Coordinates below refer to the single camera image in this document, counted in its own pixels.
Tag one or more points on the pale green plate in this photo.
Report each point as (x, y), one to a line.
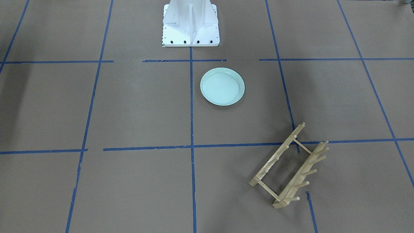
(222, 86)

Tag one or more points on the brown paper table cover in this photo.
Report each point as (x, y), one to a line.
(104, 130)

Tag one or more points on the wooden dish rack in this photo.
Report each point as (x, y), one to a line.
(295, 162)

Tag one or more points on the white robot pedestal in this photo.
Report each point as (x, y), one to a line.
(190, 23)

